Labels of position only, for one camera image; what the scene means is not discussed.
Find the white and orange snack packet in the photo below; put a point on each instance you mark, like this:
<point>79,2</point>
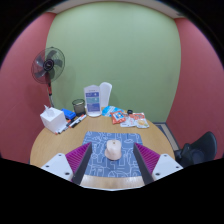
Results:
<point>138,120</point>

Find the pale pink computer mouse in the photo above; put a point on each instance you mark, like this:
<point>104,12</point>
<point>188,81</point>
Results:
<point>113,150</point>

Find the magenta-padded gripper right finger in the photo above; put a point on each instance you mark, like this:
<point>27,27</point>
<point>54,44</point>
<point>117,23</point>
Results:
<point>163,165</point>

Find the light blue packet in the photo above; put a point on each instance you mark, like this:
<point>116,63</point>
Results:
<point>107,110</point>

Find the black office chair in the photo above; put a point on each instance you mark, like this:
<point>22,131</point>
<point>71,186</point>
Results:
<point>203,148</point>

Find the black whiteboard marker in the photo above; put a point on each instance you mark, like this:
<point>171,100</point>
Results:
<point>77,121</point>

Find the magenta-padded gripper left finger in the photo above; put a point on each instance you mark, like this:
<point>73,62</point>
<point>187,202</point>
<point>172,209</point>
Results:
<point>63,165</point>

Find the white tissue box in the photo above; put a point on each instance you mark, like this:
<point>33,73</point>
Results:
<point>52,120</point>

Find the black standing fan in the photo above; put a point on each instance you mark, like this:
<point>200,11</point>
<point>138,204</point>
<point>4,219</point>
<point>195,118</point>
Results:
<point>48,65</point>

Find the dark mesh pen cup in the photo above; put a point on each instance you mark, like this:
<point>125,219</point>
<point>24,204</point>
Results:
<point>78,107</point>

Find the blue patterned mouse pad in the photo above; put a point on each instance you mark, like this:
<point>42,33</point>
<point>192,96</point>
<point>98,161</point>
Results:
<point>100,165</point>

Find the blue whiteboard eraser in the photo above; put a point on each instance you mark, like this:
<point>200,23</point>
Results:
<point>68,114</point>

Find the red whiteboard marker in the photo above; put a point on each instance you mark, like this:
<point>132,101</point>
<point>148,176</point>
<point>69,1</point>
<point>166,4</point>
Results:
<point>62,128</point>

